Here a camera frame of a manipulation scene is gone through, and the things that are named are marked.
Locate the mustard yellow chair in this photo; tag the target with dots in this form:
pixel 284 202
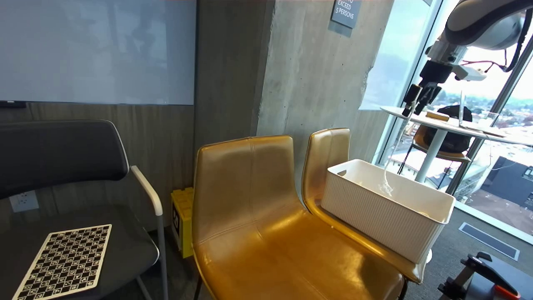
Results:
pixel 256 241
pixel 326 149

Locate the yellow box on floor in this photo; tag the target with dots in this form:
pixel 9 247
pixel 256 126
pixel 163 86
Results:
pixel 183 219

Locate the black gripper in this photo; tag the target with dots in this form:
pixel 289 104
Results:
pixel 432 77

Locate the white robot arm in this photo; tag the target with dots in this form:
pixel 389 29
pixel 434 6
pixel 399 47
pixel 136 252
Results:
pixel 482 24

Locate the black red clamp tool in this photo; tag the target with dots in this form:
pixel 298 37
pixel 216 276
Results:
pixel 486 277

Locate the white perforated mat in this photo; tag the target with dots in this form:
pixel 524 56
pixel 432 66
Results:
pixel 68 262

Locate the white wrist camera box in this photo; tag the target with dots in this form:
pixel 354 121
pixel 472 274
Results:
pixel 462 72

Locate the grey occupancy sign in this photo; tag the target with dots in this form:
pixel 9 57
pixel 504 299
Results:
pixel 346 12

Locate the whiteboard on wall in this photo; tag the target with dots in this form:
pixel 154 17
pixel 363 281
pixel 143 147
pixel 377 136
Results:
pixel 113 52

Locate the brown chair by window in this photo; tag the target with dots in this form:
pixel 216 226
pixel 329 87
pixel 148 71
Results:
pixel 456 146

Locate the white plastic basket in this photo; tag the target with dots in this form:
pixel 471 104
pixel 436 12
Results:
pixel 397 212

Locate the mustard yellow far chair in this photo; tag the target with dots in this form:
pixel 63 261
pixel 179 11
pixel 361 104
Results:
pixel 326 149

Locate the white round table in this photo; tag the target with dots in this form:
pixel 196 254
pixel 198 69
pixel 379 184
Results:
pixel 452 126

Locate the mustard yellow near chair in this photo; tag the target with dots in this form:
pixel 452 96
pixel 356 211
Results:
pixel 256 241

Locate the dark grey armchair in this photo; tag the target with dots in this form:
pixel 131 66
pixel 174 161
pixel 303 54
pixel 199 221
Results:
pixel 38 156

